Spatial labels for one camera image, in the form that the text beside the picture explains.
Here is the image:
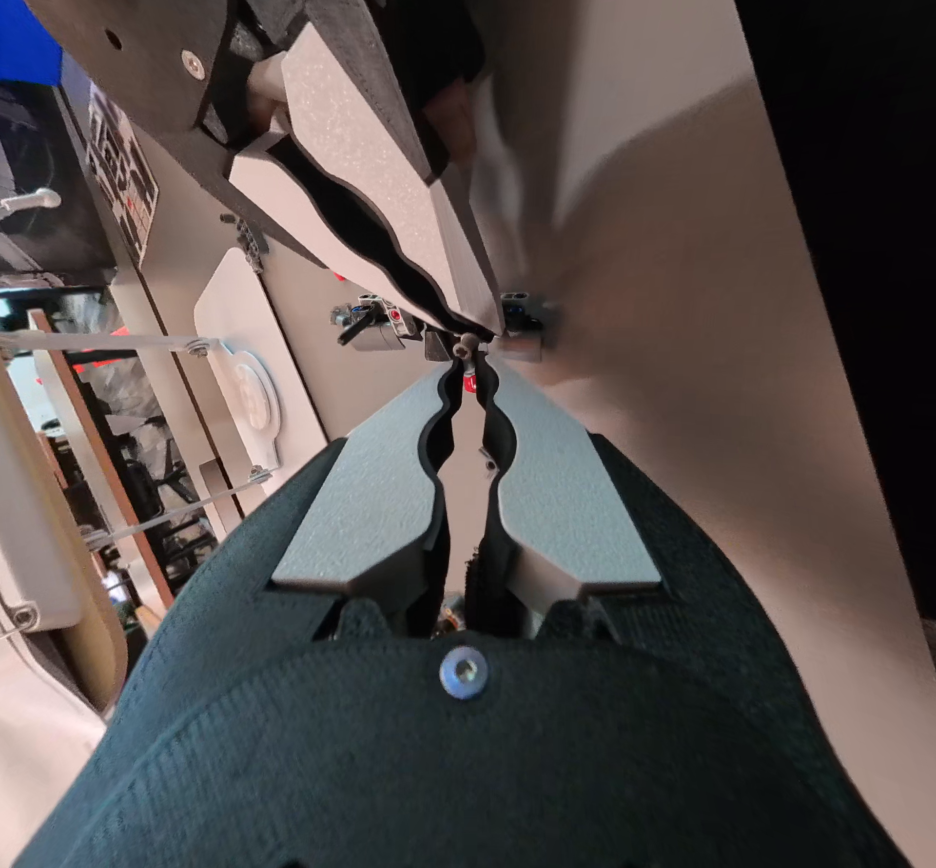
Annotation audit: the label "black sticker sheet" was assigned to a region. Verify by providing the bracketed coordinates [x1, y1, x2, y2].
[86, 82, 160, 268]

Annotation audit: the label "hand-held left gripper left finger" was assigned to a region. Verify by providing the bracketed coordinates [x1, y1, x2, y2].
[271, 361, 462, 638]

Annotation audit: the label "scattered small lego pieces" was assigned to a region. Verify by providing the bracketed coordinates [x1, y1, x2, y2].
[237, 216, 348, 283]

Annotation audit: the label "white book stand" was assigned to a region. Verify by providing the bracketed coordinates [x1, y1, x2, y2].
[0, 184, 330, 712]

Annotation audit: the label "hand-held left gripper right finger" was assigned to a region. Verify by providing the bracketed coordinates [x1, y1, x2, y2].
[477, 358, 663, 637]

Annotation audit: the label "person in dark shirt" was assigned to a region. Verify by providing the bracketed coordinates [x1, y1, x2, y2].
[713, 0, 936, 620]

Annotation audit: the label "grey lego sub-assembly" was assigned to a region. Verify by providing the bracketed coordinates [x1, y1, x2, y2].
[332, 290, 560, 365]

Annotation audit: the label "blue plastic parts bin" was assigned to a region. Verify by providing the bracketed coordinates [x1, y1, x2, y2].
[0, 0, 63, 88]

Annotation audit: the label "person's right hand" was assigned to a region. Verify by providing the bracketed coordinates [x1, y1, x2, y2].
[420, 80, 480, 165]

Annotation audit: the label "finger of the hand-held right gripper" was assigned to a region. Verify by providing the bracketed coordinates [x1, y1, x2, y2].
[228, 133, 498, 343]
[280, 22, 507, 335]

